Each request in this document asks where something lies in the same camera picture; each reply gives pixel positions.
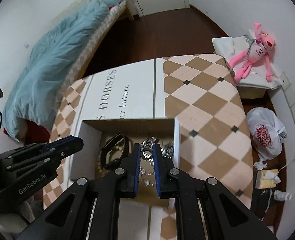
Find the white cardboard box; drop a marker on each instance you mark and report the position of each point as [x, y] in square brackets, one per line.
[146, 133]

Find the black wristband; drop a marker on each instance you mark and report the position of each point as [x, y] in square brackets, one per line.
[114, 151]

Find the white plastic shopping bag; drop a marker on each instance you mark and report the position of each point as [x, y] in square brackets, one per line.
[267, 131]

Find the white cloth covered stool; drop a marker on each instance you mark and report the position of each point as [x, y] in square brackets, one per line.
[253, 76]

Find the pink panther plush toy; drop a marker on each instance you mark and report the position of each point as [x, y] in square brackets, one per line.
[259, 48]

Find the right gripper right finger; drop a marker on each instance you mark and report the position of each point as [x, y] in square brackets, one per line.
[162, 165]

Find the bed with patterned mattress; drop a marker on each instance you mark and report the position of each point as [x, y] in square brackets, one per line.
[79, 67]

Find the white small bottle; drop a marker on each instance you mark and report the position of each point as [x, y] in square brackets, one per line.
[282, 196]

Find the checkered printed tablecloth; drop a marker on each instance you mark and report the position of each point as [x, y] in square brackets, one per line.
[197, 90]

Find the teal duvet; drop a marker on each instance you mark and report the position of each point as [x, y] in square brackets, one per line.
[34, 96]

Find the yellow tissue box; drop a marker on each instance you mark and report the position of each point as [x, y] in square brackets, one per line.
[267, 179]

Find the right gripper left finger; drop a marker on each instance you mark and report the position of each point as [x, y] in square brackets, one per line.
[130, 181]

